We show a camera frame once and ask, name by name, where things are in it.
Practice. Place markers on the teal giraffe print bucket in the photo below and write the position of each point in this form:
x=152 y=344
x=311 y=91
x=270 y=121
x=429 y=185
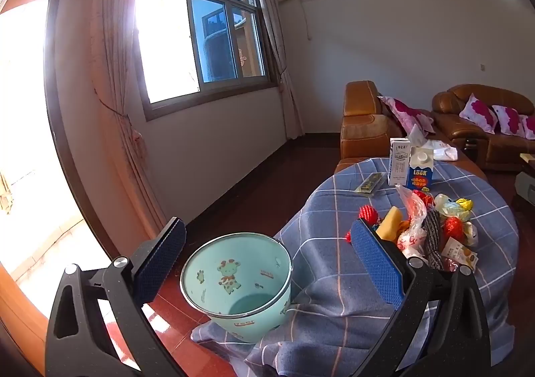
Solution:
x=234 y=318

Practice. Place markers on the red snack packet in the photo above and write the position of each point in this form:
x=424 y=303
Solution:
x=453 y=227

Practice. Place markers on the pink white pillow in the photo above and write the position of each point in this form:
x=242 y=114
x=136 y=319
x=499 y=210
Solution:
x=510 y=120
x=478 y=114
x=407 y=114
x=528 y=126

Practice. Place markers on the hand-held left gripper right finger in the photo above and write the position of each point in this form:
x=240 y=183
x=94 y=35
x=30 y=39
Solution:
x=378 y=264

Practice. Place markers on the sliding glass window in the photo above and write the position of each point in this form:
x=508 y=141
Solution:
x=213 y=42

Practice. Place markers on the white cloth on armrest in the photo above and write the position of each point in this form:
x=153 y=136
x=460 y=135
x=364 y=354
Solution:
x=443 y=151

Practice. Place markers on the blue milk carton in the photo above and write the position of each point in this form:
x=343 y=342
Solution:
x=419 y=176

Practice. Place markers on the dark wooden coffee table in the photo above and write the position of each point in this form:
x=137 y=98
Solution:
x=524 y=185

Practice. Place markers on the clear red print plastic bag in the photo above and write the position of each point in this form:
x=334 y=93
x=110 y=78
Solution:
x=411 y=235

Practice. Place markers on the yellow green crumpled wrapper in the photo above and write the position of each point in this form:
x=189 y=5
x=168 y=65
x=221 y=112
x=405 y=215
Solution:
x=453 y=205

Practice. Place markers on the fruit print snack packet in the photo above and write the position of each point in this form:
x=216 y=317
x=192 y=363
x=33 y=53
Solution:
x=457 y=253

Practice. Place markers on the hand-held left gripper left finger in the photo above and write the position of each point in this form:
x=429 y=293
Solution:
x=161 y=261

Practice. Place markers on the brown leather sofa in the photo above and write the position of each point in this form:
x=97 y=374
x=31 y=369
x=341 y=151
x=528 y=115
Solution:
x=451 y=101

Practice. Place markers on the orange leather chaise sofa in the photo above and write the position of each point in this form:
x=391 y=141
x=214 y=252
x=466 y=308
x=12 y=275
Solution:
x=363 y=126

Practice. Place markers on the white milk carton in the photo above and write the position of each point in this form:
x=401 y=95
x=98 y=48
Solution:
x=397 y=168

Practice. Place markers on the dark green snack packet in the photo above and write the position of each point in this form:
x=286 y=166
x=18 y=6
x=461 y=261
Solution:
x=370 y=183

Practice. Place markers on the brown wooden door frame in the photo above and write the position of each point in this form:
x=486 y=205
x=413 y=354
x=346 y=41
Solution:
x=52 y=68

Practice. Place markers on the black bristle brush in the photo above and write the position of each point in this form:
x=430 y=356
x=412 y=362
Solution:
x=432 y=235

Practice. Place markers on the small red wrapper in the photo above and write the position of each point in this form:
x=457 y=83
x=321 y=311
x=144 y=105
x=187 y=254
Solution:
x=423 y=197

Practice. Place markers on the pink floral curtain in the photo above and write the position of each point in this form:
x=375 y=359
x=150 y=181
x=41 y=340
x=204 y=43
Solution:
x=121 y=68
x=280 y=68

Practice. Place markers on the yellow sponge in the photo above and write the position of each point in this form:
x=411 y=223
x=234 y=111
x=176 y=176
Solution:
x=391 y=224

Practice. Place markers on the red mesh net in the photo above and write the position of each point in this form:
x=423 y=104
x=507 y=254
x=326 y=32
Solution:
x=368 y=213

